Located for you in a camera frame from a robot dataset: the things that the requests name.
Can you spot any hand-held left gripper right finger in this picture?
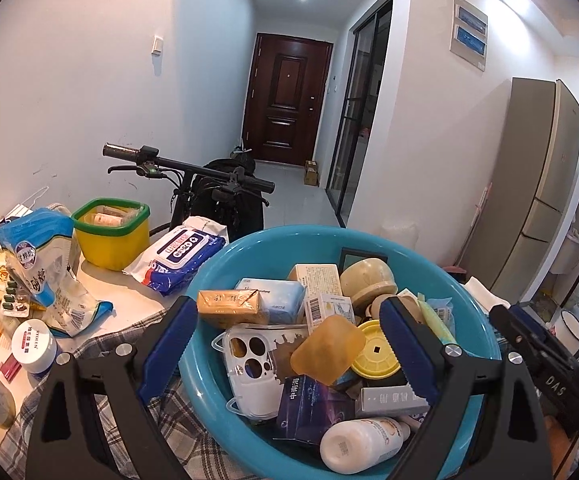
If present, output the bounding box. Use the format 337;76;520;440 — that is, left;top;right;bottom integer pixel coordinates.
379;296;555;480

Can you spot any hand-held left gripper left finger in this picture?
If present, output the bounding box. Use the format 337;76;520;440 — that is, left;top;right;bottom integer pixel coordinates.
25;296;199;480

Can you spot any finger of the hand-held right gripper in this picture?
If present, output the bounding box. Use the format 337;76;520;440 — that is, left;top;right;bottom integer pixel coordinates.
509;304;577;366
489;304;560;376

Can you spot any yellow round disc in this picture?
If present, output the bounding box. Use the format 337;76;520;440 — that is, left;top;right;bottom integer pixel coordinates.
350;320;403;378

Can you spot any yellow-green tube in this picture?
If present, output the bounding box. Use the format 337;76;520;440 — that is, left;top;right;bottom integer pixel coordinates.
417;299;455;343

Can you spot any grey carton box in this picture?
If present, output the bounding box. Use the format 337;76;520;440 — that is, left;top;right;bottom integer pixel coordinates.
361;385;427;417

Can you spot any pale blue wipes pack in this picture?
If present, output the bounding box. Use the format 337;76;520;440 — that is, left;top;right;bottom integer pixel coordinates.
427;297;455;331

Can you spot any amber soap bar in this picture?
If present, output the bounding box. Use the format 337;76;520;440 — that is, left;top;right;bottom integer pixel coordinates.
289;317;367;386

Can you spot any teal plastic basin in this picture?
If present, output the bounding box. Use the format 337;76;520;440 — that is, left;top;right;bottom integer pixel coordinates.
178;225;503;478

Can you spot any light blue tissue pack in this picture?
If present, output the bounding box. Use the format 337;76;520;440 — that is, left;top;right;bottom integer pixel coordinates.
234;278;307;325

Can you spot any person's right hand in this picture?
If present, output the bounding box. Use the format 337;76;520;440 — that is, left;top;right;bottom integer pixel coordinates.
544;412;579;480

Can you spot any white enamel mug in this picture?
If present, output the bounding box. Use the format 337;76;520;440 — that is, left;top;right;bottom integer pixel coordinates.
552;310;579;361

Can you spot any blue plaid blanket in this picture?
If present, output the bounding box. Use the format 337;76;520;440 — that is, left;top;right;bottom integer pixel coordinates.
14;305;205;480

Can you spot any tan plastic device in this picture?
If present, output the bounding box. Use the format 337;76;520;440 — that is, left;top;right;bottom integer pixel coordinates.
369;294;420;318

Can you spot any gold wrapped soap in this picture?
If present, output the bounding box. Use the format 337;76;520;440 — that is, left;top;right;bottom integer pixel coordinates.
198;289;262;325

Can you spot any white bathroom fixture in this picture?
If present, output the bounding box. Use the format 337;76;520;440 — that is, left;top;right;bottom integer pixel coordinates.
553;230;579;275

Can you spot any beige round jar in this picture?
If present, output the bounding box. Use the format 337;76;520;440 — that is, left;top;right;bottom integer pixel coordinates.
339;258;397;308

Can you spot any white phone case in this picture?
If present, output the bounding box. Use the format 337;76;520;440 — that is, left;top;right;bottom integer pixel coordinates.
212;324;295;420

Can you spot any light blue printed box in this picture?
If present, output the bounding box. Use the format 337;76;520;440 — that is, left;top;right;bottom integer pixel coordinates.
305;294;357;333

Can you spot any white and blue wipes pack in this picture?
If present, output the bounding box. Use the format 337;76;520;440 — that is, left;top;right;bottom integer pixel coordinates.
122;216;227;297

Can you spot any white plastic bottle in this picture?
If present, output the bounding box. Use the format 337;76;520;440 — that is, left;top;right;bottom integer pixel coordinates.
319;419;413;473

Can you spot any dark framed mirror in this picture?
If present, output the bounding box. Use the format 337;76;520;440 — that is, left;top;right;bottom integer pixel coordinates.
340;248;387;271

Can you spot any dark blue carton box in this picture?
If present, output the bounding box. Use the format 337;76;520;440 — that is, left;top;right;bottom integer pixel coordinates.
274;375;357;446

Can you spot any beige carton box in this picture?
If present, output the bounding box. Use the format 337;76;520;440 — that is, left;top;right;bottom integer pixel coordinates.
288;263;343;301

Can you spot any yellow container with green rim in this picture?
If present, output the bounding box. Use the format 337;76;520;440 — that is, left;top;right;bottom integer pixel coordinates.
70;197;151;271

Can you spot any beige refrigerator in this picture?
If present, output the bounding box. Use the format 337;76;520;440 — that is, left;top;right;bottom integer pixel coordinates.
457;77;579;306

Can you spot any white jar with blue base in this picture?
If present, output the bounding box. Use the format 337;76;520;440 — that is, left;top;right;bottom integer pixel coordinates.
12;319;59;375

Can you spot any black bag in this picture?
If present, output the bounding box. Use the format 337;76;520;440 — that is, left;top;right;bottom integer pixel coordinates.
189;157;265;238

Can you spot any blue and white bag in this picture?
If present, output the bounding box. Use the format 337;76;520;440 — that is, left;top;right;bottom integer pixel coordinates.
0;205;112;337

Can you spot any green pill blister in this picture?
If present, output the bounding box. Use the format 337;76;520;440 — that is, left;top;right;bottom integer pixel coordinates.
0;280;32;317

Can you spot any black bicycle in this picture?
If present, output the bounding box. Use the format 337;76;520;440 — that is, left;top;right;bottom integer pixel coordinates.
103;142;275;233

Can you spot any black framed sliding door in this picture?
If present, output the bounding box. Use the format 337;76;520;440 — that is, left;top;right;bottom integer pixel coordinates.
325;0;395;228

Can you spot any dark red door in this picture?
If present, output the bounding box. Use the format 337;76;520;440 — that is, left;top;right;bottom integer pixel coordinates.
242;32;333;165

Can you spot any grey wall panel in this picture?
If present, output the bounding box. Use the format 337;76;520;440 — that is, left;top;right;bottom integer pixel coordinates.
449;0;489;71

